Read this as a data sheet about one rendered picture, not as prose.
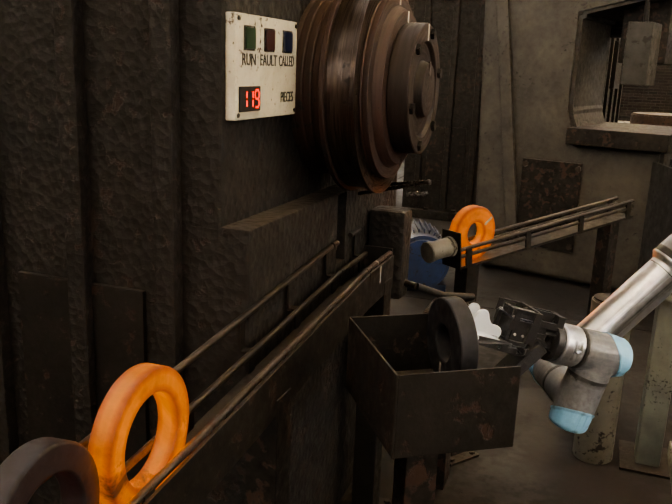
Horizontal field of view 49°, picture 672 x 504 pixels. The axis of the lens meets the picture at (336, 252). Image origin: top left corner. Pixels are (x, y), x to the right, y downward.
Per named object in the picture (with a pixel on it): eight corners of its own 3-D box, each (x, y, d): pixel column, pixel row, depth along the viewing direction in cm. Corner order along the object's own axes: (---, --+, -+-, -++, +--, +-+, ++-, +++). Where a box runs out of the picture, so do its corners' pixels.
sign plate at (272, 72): (224, 120, 128) (225, 11, 124) (286, 113, 152) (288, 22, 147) (236, 121, 127) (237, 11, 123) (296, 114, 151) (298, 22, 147)
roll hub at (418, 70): (382, 158, 154) (389, 18, 147) (416, 146, 179) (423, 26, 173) (408, 160, 152) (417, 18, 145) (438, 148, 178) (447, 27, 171)
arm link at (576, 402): (570, 413, 147) (590, 364, 144) (593, 441, 136) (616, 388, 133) (534, 404, 146) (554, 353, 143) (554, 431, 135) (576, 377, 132)
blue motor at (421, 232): (390, 297, 384) (394, 233, 376) (384, 268, 439) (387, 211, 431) (449, 299, 384) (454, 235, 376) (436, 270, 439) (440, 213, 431)
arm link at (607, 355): (625, 389, 135) (643, 347, 133) (575, 378, 131) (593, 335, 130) (600, 370, 142) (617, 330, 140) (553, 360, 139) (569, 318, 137)
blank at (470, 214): (461, 267, 217) (469, 270, 214) (440, 229, 209) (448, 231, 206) (493, 233, 221) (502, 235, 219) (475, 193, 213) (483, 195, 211)
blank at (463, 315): (464, 321, 117) (484, 319, 118) (429, 283, 131) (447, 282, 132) (455, 405, 123) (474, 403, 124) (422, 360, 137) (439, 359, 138)
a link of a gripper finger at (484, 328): (455, 300, 126) (501, 311, 129) (444, 332, 127) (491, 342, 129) (462, 306, 123) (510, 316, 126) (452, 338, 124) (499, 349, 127)
